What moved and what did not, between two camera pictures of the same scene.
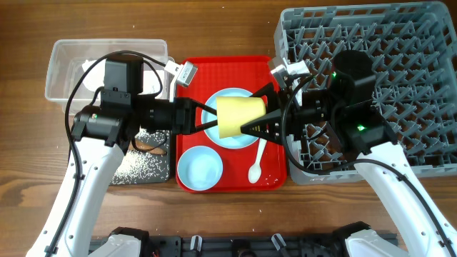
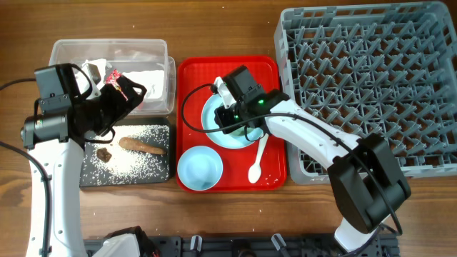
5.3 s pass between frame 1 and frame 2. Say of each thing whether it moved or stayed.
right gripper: moved
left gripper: moved
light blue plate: stayed
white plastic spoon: stayed
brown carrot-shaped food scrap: stayed
